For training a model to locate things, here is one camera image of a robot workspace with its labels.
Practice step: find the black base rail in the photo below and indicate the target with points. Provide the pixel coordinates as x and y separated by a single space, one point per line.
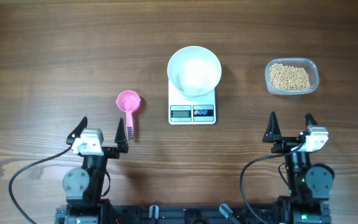
270 213

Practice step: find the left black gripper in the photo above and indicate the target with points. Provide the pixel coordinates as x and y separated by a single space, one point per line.
112 153

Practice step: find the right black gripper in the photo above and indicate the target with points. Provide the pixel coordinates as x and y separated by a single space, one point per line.
273 134

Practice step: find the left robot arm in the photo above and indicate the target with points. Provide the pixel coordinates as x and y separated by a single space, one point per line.
84 186

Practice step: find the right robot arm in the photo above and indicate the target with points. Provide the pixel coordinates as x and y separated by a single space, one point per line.
309 184

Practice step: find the soybeans in container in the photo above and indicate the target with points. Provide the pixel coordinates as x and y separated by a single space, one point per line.
287 77

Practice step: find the clear plastic container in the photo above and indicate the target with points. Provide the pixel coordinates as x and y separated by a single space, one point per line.
305 63

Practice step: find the white digital kitchen scale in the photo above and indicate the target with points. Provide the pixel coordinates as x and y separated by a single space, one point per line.
200 110

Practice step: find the pink plastic scoop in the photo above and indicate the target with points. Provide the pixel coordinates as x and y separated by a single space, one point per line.
129 101

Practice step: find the white bowl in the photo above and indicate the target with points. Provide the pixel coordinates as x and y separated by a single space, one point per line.
194 71

